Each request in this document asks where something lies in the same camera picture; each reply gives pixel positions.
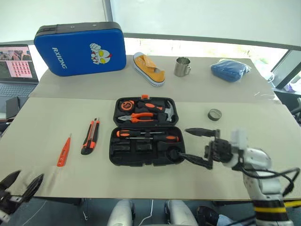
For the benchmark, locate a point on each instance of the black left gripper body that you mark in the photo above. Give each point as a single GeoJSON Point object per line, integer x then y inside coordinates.
{"type": "Point", "coordinates": [10, 201]}

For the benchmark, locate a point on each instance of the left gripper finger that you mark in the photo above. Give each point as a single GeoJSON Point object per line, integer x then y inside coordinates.
{"type": "Point", "coordinates": [33, 188]}
{"type": "Point", "coordinates": [10, 180]}

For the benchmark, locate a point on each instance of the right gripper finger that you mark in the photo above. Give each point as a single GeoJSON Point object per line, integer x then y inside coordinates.
{"type": "Point", "coordinates": [197, 160]}
{"type": "Point", "coordinates": [202, 132]}

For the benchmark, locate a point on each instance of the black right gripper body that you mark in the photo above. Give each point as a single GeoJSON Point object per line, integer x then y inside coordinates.
{"type": "Point", "coordinates": [219, 150]}

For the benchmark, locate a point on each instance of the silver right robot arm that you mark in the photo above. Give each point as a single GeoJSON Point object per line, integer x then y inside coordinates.
{"type": "Point", "coordinates": [258, 186]}

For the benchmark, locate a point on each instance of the black plastic tool case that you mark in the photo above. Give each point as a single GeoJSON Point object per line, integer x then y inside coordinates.
{"type": "Point", "coordinates": [150, 159]}

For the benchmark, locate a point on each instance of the blue cartoon case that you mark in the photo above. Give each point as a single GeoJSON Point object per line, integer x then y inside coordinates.
{"type": "Point", "coordinates": [77, 51]}

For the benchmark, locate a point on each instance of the black electrical tape roll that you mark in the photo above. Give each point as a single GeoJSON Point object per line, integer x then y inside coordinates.
{"type": "Point", "coordinates": [214, 115]}

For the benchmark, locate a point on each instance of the orange black screwdriver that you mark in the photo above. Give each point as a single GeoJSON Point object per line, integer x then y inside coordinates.
{"type": "Point", "coordinates": [169, 138]}
{"type": "Point", "coordinates": [123, 133]}

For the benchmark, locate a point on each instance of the orange voltage tester pen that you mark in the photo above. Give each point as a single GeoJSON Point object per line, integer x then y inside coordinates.
{"type": "Point", "coordinates": [64, 153]}

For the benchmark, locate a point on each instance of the black shoe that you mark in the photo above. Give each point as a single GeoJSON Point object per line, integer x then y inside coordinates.
{"type": "Point", "coordinates": [208, 215]}

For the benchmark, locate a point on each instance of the grey rounded shape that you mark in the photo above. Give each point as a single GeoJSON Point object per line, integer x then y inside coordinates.
{"type": "Point", "coordinates": [179, 214]}
{"type": "Point", "coordinates": [122, 213]}

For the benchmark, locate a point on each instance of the stainless steel mug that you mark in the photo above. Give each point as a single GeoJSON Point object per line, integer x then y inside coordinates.
{"type": "Point", "coordinates": [181, 68]}

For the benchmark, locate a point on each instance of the blue cloth in plastic bag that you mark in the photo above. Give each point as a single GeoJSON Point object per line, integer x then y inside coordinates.
{"type": "Point", "coordinates": [229, 70]}

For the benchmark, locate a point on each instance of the orange black utility knife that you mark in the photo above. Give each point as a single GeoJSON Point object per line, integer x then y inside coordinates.
{"type": "Point", "coordinates": [90, 139]}

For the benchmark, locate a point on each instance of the orange black tape measure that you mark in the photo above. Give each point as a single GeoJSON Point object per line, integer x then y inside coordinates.
{"type": "Point", "coordinates": [125, 105]}

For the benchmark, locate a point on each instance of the yellow canvas shoe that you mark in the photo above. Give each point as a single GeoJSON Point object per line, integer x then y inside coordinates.
{"type": "Point", "coordinates": [147, 68]}

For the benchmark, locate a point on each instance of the open laptop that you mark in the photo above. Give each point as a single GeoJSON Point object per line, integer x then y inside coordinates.
{"type": "Point", "coordinates": [17, 70]}

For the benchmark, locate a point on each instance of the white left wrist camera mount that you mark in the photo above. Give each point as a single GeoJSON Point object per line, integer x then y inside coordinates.
{"type": "Point", "coordinates": [3, 215]}

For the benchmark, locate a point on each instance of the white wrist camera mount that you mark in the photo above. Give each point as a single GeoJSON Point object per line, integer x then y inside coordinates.
{"type": "Point", "coordinates": [3, 215]}
{"type": "Point", "coordinates": [238, 139]}

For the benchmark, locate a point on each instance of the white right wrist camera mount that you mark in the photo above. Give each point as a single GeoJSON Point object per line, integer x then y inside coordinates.
{"type": "Point", "coordinates": [238, 139]}

